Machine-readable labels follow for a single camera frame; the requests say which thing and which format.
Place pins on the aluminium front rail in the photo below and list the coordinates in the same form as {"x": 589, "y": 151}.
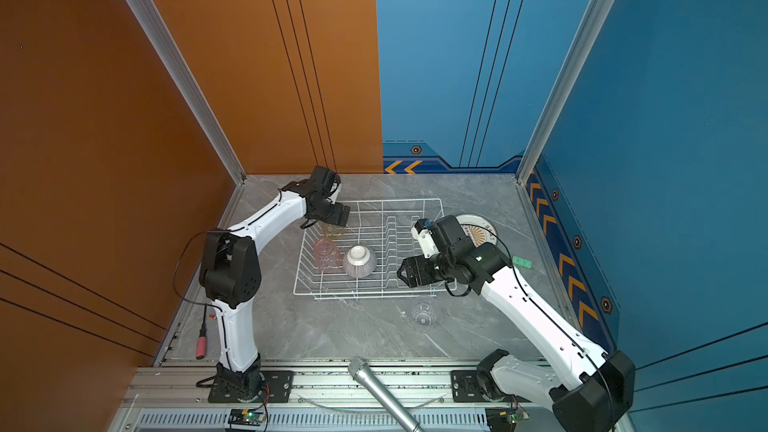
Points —
{"x": 324, "y": 397}

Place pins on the red handled screwdriver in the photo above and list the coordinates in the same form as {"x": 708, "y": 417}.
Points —
{"x": 201, "y": 344}

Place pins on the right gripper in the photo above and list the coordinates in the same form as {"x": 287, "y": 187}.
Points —
{"x": 409, "y": 278}

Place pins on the left circuit board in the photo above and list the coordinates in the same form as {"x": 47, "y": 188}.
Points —
{"x": 249, "y": 419}

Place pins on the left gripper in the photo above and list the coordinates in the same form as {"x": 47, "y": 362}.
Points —
{"x": 337, "y": 218}

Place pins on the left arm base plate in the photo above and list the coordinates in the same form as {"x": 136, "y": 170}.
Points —
{"x": 272, "y": 386}

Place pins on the white wire dish rack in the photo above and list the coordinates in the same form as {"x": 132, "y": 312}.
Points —
{"x": 383, "y": 225}

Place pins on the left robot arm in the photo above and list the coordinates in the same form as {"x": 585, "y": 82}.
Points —
{"x": 231, "y": 276}

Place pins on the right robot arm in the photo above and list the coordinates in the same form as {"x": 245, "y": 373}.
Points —
{"x": 586, "y": 388}

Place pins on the green plastic block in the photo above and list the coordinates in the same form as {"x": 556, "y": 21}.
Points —
{"x": 522, "y": 263}

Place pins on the right circuit board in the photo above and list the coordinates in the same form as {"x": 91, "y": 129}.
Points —
{"x": 504, "y": 419}

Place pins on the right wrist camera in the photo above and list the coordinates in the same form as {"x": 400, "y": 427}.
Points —
{"x": 443, "y": 236}

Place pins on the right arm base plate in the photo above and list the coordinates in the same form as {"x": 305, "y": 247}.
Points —
{"x": 469, "y": 386}

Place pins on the yellow plastic cup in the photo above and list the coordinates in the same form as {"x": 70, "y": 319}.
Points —
{"x": 333, "y": 231}

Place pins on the clear plastic cup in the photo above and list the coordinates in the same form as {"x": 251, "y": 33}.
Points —
{"x": 424, "y": 313}

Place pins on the circuit board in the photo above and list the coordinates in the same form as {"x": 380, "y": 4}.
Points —
{"x": 249, "y": 419}
{"x": 504, "y": 419}

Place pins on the pink plastic cup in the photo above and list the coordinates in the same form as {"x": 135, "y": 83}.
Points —
{"x": 327, "y": 256}

